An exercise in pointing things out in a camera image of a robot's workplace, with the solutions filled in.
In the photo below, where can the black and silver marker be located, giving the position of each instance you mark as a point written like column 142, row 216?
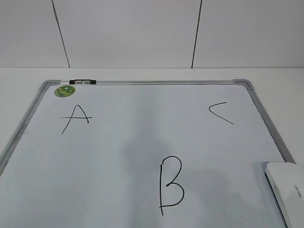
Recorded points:
column 79, row 82

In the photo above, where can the white whiteboard with grey frame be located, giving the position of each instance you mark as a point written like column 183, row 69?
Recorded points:
column 125, row 154

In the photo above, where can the white whiteboard eraser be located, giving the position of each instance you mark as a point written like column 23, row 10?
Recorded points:
column 282, row 191

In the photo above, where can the round green magnet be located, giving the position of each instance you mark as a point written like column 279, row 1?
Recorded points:
column 64, row 91

